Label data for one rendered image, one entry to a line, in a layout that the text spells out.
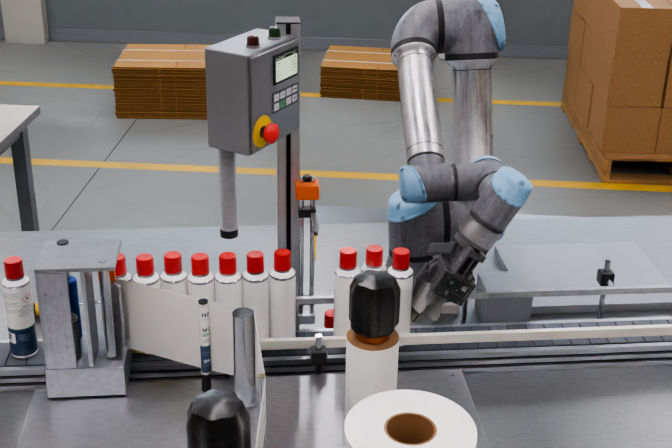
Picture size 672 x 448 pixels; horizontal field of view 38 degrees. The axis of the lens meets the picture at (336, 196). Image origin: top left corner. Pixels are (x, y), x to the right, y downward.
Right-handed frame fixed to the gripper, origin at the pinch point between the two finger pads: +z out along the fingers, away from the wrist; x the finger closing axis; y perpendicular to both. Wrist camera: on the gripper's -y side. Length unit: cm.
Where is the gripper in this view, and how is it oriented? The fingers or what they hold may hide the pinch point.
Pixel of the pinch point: (415, 314)
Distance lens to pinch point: 197.0
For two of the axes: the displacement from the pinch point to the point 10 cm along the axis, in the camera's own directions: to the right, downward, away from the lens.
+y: 1.0, 4.1, -9.1
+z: -5.1, 8.0, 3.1
